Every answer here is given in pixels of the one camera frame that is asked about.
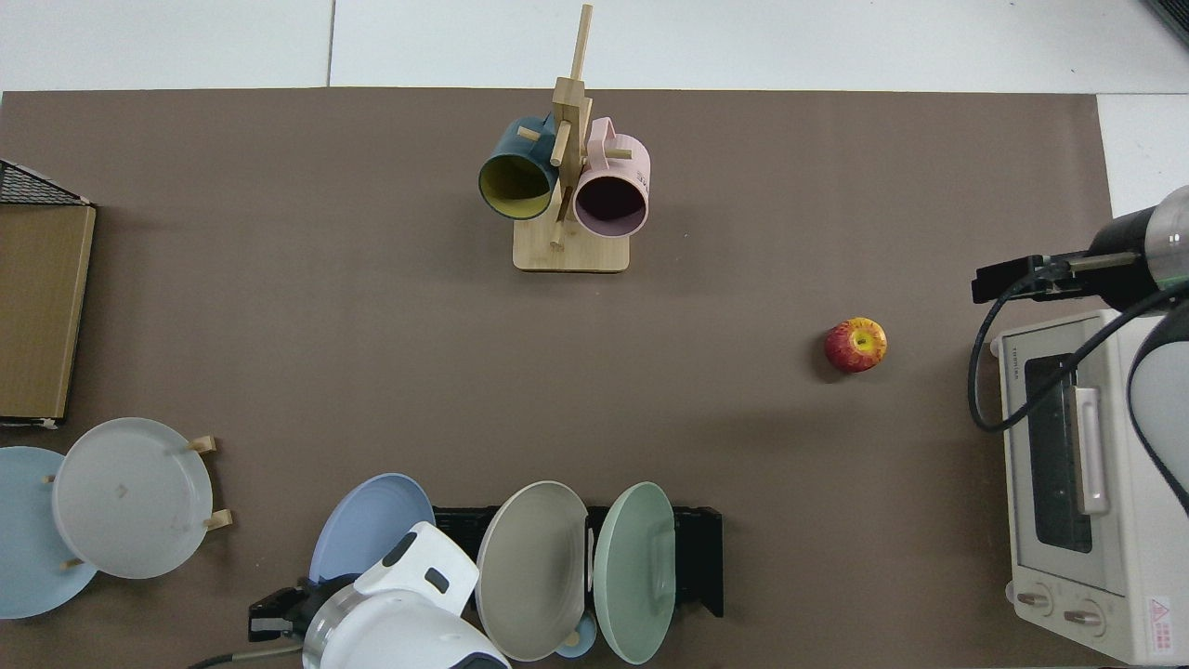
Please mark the pale toaster oven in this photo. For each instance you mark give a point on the pale toaster oven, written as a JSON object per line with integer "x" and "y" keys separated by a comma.
{"x": 1050, "y": 581}

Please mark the beige plate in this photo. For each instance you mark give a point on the beige plate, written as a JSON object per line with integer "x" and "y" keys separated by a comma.
{"x": 529, "y": 571}

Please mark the brown table cloth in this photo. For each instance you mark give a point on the brown table cloth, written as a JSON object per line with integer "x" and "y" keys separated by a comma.
{"x": 372, "y": 325}

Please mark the pink mug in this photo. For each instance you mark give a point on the pink mug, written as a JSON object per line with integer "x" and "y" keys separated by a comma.
{"x": 608, "y": 206}

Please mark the black dish rack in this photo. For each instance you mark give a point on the black dish rack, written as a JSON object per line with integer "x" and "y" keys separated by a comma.
{"x": 455, "y": 531}

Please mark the red yellow apple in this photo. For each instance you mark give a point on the red yellow apple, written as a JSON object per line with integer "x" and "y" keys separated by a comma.
{"x": 855, "y": 346}

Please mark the pale blue plate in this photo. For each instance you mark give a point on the pale blue plate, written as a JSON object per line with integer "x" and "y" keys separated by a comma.
{"x": 28, "y": 539}

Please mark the green plate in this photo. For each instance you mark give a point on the green plate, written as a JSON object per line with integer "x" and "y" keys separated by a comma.
{"x": 634, "y": 571}

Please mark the dark grey background object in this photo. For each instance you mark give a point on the dark grey background object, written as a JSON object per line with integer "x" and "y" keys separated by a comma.
{"x": 1172, "y": 17}

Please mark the light grey plate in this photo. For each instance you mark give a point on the light grey plate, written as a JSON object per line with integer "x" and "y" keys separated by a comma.
{"x": 130, "y": 497}

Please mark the dark teal mug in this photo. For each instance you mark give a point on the dark teal mug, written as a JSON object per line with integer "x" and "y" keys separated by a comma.
{"x": 516, "y": 186}

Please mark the wooden plate rack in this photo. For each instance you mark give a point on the wooden plate rack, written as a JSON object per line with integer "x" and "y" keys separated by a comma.
{"x": 206, "y": 444}

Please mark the small blue round thing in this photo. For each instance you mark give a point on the small blue round thing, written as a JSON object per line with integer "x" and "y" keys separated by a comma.
{"x": 585, "y": 636}

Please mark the wooden cup stand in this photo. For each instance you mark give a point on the wooden cup stand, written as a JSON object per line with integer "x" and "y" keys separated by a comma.
{"x": 571, "y": 255}

